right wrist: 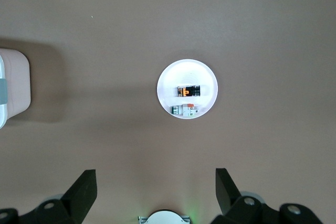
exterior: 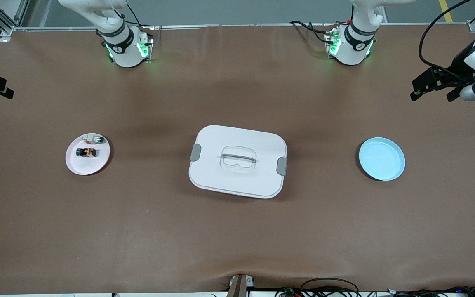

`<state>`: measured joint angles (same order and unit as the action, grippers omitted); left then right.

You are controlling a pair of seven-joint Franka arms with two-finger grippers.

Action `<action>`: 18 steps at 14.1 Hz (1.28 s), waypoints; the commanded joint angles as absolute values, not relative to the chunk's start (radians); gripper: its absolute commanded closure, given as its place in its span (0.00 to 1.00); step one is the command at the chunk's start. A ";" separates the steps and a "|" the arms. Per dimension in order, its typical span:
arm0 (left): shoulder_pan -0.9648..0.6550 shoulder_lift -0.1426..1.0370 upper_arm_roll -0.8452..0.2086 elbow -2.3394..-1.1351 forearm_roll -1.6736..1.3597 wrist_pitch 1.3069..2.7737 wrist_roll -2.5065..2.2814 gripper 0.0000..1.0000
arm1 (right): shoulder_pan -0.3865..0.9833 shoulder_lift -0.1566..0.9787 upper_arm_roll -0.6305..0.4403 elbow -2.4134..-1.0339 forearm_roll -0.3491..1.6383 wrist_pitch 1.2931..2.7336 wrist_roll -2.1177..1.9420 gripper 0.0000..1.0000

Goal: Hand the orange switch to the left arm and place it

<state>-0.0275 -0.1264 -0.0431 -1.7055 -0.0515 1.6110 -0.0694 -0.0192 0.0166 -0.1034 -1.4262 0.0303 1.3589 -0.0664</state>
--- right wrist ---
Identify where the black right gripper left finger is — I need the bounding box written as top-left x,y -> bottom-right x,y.
0,169 -> 98,224

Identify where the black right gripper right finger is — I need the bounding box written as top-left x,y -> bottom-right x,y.
209,168 -> 324,224

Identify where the white lidded storage box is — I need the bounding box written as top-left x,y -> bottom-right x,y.
0,48 -> 32,130

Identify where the pale pink round plate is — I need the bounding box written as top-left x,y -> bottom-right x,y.
156,59 -> 219,121

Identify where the white and green switch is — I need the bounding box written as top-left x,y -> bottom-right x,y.
171,103 -> 199,118

